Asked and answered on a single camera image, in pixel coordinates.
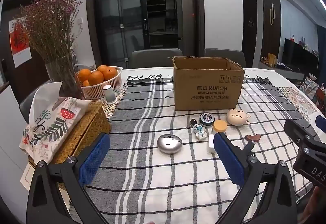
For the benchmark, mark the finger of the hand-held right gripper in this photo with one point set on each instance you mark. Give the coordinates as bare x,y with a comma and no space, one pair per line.
321,124
299,131

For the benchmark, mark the kitchen shelf rack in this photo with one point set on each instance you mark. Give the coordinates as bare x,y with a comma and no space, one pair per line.
160,25

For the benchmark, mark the yellow box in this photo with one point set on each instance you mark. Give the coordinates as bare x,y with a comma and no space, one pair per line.
272,59

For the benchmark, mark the orange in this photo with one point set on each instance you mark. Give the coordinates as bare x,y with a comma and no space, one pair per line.
110,73
101,68
86,83
84,74
96,78

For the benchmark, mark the small jar with orange lid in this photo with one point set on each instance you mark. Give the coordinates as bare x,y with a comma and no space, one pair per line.
220,125

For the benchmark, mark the black television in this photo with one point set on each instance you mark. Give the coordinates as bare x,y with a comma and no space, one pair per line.
299,54

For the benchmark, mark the woven wicker basket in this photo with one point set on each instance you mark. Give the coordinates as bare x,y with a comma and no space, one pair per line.
86,124

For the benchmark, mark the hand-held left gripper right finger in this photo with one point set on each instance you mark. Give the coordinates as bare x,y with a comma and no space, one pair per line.
229,160

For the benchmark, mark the patterned cushion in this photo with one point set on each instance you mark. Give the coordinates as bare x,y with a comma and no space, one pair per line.
308,87

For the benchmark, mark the grey dining chair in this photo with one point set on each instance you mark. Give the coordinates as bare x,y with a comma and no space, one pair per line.
155,59
25,108
224,57

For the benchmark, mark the small white grey cup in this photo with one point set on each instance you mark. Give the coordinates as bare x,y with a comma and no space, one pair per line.
110,94

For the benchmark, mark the dried pink flowers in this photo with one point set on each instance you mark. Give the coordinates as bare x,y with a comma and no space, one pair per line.
51,17

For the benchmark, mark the silver oval case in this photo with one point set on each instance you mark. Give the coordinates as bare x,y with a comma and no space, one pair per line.
169,143

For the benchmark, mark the round tin with green label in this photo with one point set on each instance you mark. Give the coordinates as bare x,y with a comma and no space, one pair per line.
206,120

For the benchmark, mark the grey checked table cloth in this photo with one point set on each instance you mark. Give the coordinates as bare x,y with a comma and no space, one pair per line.
152,183

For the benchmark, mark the floral fabric tissue cover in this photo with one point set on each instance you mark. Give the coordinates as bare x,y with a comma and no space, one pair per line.
51,122

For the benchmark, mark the dark wooden door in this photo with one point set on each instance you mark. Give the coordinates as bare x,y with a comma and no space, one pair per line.
249,35

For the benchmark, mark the glass vase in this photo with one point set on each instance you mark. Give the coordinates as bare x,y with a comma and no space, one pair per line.
66,81

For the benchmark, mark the tile-patterned tablecloth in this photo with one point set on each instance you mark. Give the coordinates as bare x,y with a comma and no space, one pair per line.
296,100

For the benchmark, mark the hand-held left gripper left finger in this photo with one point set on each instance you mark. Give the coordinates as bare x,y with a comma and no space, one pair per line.
93,160

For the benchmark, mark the small white box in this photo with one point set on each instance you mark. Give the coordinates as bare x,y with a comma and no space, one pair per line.
211,143

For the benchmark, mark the brown cardboard box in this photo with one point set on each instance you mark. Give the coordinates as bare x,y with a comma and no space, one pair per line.
203,81

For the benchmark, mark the beige round toy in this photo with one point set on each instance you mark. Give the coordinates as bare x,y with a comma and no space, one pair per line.
235,117

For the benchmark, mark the white fruit basket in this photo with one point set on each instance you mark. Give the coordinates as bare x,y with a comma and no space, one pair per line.
91,92

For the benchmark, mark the dark glass sliding door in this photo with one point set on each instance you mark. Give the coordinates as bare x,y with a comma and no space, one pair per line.
119,22

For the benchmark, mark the silver refrigerator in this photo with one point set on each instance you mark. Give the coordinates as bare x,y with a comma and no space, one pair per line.
184,15

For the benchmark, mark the small astronaut figurine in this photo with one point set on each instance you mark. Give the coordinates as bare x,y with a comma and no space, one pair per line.
199,132

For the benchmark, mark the white television cabinet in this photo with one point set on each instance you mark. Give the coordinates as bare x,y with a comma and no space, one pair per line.
285,71

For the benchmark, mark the white lotus ornament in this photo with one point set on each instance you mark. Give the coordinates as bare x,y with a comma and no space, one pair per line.
312,76

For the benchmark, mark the blue curtain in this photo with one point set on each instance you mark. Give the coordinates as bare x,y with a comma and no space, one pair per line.
322,45

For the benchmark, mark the red wall calendar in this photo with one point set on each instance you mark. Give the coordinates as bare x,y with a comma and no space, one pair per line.
19,43

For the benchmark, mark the brown wooden piece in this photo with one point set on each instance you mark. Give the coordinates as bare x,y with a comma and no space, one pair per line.
253,138

